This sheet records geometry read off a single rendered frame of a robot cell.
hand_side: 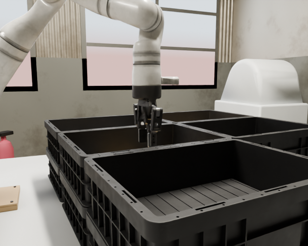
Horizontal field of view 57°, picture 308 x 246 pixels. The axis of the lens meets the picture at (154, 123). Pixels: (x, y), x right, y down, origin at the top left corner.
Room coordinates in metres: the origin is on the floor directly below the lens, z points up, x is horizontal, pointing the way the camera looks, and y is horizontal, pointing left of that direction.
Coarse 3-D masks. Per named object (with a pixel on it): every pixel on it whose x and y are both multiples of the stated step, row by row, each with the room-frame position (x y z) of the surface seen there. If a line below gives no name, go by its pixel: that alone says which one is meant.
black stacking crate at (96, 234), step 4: (88, 216) 0.52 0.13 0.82; (88, 220) 0.51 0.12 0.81; (88, 224) 0.51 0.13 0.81; (92, 224) 0.49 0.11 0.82; (88, 228) 0.51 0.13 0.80; (92, 228) 0.49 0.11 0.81; (96, 228) 0.47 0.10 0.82; (92, 232) 0.49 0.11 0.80; (96, 232) 0.46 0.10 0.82; (96, 236) 0.47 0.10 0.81; (100, 236) 0.45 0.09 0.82; (92, 240) 0.53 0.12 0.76; (96, 240) 0.47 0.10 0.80; (100, 240) 0.44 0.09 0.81; (104, 240) 0.43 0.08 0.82; (92, 244) 0.52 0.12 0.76; (96, 244) 0.50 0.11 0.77; (100, 244) 0.44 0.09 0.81; (104, 244) 0.43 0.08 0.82
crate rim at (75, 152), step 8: (112, 128) 0.88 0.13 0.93; (120, 128) 0.88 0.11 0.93; (128, 128) 0.90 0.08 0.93; (136, 128) 0.91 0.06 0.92; (192, 128) 0.88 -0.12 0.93; (64, 136) 0.76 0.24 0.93; (216, 136) 0.77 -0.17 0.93; (224, 136) 0.75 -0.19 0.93; (64, 144) 0.71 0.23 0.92; (72, 144) 0.65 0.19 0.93; (176, 144) 0.65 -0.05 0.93; (72, 152) 0.62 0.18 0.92; (80, 152) 0.58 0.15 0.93; (112, 152) 0.58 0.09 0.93; (120, 152) 0.58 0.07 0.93; (80, 160) 0.56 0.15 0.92
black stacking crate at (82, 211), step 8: (64, 184) 0.73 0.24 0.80; (64, 192) 0.76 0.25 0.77; (72, 192) 0.64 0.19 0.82; (72, 200) 0.64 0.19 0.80; (64, 208) 0.77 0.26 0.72; (72, 208) 0.67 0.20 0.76; (80, 208) 0.57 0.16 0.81; (72, 216) 0.67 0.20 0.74; (80, 216) 0.61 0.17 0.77; (72, 224) 0.68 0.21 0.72; (80, 224) 0.60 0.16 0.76; (80, 232) 0.61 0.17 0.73; (88, 232) 0.56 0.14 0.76; (80, 240) 0.61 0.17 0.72; (88, 240) 0.56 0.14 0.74
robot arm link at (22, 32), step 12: (48, 0) 0.84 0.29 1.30; (60, 0) 0.85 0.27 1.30; (36, 12) 0.85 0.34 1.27; (48, 12) 0.86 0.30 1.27; (12, 24) 0.82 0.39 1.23; (24, 24) 0.83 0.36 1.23; (36, 24) 0.84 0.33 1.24; (0, 36) 0.81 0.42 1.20; (12, 36) 0.81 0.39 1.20; (24, 36) 0.82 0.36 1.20; (36, 36) 0.85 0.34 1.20; (24, 48) 0.83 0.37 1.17
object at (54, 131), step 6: (132, 114) 1.24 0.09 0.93; (48, 120) 1.07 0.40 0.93; (54, 120) 1.08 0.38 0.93; (60, 120) 1.09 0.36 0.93; (66, 120) 1.10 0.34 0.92; (162, 120) 1.06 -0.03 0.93; (48, 126) 0.95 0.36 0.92; (54, 126) 0.91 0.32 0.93; (120, 126) 0.91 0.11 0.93; (126, 126) 0.91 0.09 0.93; (54, 132) 0.84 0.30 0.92; (60, 132) 0.82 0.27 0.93
